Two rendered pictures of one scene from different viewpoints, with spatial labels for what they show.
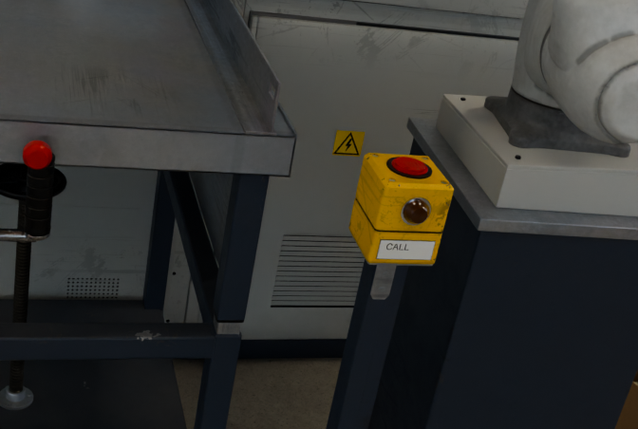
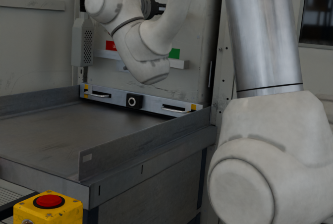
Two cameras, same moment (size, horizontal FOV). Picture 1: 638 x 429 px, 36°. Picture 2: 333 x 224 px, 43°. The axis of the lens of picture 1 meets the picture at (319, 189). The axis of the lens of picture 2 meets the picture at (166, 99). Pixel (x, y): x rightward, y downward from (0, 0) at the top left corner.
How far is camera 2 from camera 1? 98 cm
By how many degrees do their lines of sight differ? 48
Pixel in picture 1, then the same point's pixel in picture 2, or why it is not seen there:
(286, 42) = not seen: hidden behind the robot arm
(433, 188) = (37, 215)
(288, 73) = not seen: hidden behind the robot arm
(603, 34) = (225, 137)
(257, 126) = (77, 177)
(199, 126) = (52, 171)
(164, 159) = (34, 185)
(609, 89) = (210, 179)
